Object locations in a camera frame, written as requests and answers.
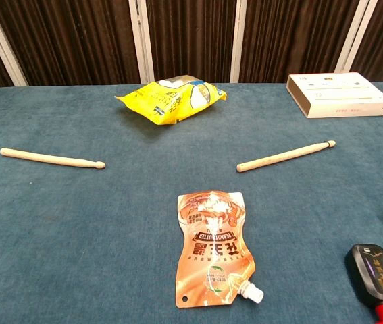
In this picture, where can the wooden drumstick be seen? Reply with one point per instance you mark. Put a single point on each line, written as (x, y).
(52, 158)
(285, 156)

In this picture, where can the yellow snack bag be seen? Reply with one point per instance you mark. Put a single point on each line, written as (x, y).
(171, 101)

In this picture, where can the orange peanut butter pouch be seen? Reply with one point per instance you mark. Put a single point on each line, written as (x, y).
(211, 249)

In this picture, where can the blue felt table mat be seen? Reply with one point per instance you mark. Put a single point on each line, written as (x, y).
(76, 219)

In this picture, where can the white flat cardboard box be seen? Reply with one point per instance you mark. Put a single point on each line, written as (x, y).
(336, 91)

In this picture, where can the dark brown curtain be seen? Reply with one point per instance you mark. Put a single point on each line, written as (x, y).
(76, 37)

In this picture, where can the black and red device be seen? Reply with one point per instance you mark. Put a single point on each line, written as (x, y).
(370, 276)

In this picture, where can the white partition frame post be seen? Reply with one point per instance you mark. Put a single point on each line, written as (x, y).
(141, 44)
(1, 44)
(239, 40)
(355, 33)

